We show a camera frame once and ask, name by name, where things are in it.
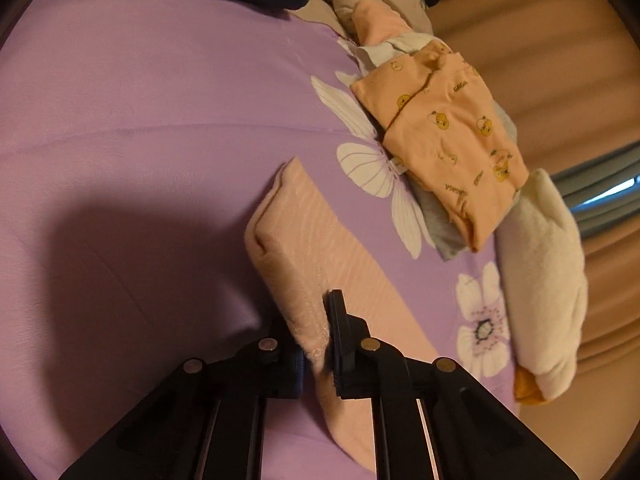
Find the purple floral bed sheet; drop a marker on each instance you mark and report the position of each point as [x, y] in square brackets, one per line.
[137, 139]

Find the white plush goose toy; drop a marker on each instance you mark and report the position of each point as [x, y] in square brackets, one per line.
[543, 276]

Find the pink striped garment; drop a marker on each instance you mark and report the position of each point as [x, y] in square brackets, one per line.
[302, 251]

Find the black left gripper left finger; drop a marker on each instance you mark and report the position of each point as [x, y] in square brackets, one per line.
[272, 368]

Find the blue window curtain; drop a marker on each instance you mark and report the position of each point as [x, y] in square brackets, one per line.
[602, 192]

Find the orange printed folded clothes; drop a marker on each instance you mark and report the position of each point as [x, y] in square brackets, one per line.
[440, 122]

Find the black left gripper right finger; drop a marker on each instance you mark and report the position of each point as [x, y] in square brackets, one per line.
[363, 367]

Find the beige pleated curtain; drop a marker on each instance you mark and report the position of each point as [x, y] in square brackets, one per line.
[567, 72]

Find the grey folded garment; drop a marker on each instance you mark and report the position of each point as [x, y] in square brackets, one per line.
[446, 237]

